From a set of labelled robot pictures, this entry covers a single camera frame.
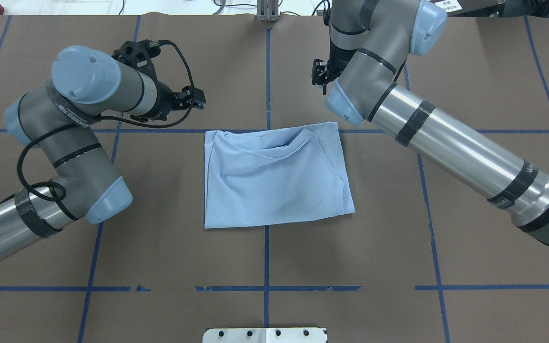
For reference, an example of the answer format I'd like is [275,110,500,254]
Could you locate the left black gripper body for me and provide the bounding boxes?
[153,81,194,121]

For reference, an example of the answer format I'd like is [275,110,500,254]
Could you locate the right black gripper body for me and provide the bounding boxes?
[312,41,351,87]

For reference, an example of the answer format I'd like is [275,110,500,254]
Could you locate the light blue t-shirt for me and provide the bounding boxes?
[204,122,355,229]

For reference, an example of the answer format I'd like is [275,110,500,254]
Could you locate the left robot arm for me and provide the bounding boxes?
[0,40,206,262]

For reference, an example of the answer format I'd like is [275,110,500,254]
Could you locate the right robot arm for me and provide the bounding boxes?
[312,0,549,246]

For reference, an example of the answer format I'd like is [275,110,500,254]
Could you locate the black box white label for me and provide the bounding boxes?
[431,0,506,17]

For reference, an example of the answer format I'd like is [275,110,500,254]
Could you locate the white side table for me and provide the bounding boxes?
[0,0,332,17]

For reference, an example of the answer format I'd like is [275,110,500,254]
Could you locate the blue tape grid lines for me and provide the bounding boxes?
[0,13,549,343]

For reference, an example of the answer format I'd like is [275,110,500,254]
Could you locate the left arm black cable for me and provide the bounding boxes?
[16,39,196,222]

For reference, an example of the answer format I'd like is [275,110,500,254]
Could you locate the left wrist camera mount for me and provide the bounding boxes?
[111,40,161,74]

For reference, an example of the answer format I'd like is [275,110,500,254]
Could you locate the aluminium frame post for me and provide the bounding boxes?
[256,0,281,22]

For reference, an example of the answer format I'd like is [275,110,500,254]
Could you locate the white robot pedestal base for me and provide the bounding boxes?
[202,326,328,343]

